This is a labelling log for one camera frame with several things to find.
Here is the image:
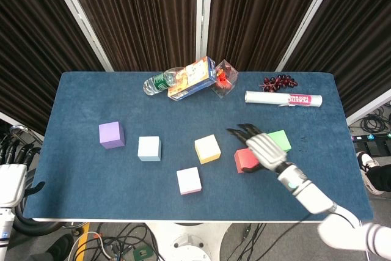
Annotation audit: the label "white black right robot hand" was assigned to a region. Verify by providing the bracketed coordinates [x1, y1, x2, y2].
[226, 123, 288, 174]

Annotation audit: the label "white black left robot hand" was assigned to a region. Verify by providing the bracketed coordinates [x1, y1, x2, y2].
[0, 137, 46, 208]

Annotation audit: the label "green cube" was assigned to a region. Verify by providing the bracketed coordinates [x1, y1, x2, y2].
[266, 130, 292, 153]

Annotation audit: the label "red cube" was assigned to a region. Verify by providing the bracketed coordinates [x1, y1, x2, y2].
[233, 147, 260, 174]

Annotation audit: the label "yellow cube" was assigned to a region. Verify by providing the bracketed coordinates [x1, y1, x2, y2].
[194, 134, 222, 164]

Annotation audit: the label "pink cube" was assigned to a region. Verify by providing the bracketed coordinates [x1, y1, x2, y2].
[176, 166, 203, 196]

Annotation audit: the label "purple cube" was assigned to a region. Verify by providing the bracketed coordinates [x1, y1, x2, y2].
[98, 121, 126, 150]

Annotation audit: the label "light blue cube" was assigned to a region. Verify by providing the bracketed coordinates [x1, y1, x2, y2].
[137, 136, 162, 162]

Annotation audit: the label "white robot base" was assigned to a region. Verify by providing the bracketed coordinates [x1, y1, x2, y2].
[146, 222, 233, 261]

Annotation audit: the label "white plastic wrap roll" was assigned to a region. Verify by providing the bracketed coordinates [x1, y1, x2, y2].
[244, 90, 323, 109]

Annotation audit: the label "dark red grape bunch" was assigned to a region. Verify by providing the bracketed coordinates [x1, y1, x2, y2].
[259, 74, 299, 93]

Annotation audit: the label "clear box with red toy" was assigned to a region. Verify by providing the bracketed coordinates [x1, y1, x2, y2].
[211, 59, 239, 99]

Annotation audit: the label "blue table mat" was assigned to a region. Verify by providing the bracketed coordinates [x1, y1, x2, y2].
[23, 71, 374, 222]

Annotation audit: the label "blue orange carton box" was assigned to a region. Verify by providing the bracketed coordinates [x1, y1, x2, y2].
[167, 56, 217, 101]

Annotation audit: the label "white sneaker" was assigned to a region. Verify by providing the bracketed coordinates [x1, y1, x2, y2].
[356, 151, 385, 196]

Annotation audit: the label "black power strip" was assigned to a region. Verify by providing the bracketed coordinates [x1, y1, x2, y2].
[351, 134, 391, 145]

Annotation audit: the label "black trouser leg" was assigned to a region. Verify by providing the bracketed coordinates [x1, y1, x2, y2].
[366, 164, 391, 193]

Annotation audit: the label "clear green-label water bottle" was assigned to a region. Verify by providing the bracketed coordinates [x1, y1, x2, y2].
[142, 67, 184, 97]

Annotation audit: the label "dark brown curtain partition panel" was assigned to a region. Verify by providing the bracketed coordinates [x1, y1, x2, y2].
[0, 0, 114, 135]
[45, 0, 204, 72]
[274, 0, 391, 126]
[201, 0, 337, 72]

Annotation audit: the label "green connector box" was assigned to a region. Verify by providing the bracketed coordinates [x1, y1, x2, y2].
[133, 246, 153, 260]

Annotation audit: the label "chrome metal frame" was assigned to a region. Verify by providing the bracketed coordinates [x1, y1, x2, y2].
[10, 125, 43, 145]

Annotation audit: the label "black hose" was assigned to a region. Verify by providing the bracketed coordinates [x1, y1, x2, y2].
[13, 205, 64, 237]

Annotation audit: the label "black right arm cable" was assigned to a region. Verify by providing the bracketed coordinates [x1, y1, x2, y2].
[291, 204, 340, 224]

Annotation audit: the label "black coiled cable bundle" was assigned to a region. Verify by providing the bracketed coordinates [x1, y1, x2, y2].
[360, 106, 391, 135]

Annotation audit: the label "tangled floor cables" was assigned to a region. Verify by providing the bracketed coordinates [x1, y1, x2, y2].
[70, 222, 159, 261]

